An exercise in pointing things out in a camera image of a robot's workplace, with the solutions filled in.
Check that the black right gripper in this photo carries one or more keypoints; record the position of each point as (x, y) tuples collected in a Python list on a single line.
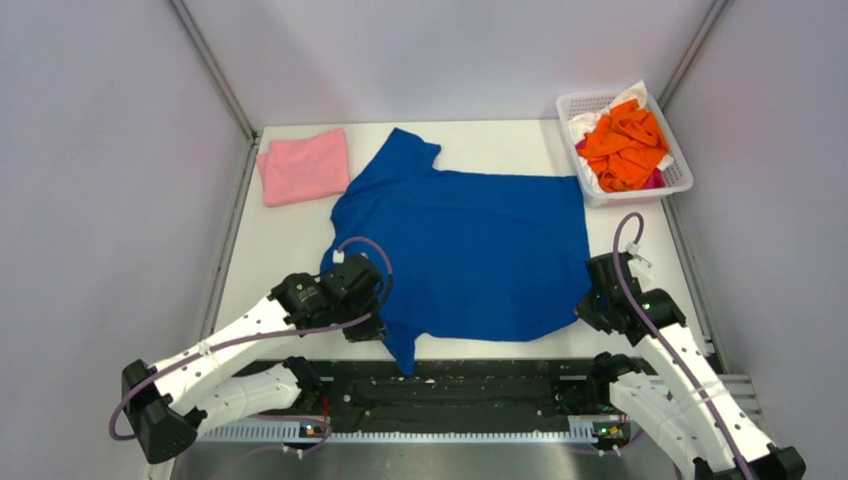
[(586, 313)]

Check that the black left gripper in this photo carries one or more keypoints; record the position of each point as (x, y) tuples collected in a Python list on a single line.
[(370, 329)]

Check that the blue panda print t-shirt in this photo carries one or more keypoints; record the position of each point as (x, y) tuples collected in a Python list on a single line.
[(489, 257)]

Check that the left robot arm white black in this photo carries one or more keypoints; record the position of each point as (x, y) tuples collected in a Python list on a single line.
[(171, 403)]

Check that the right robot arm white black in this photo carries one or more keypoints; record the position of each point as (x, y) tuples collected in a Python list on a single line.
[(697, 422)]

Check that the folded pink t-shirt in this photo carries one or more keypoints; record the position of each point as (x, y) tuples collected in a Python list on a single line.
[(294, 171)]

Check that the magenta garment in basket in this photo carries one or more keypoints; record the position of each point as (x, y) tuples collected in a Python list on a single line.
[(656, 179)]

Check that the white plastic laundry basket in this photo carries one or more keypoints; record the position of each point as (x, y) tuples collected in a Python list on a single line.
[(675, 170)]

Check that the orange t-shirt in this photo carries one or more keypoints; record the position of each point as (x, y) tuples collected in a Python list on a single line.
[(626, 126)]

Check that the white t-shirt in basket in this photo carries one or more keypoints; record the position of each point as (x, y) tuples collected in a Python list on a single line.
[(582, 113)]

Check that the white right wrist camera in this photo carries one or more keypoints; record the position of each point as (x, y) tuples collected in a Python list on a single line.
[(639, 266)]

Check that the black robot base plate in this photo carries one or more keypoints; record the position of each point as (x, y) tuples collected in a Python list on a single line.
[(453, 396)]

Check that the aluminium frame rail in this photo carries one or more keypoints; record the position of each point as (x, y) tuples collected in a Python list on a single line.
[(292, 429)]

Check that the left metal corner post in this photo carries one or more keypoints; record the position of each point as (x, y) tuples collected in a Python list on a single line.
[(211, 67)]

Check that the metal corner post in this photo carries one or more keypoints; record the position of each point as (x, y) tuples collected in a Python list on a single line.
[(211, 67), (713, 16)]

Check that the right metal corner post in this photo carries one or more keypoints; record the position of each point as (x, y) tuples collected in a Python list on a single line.
[(713, 16)]

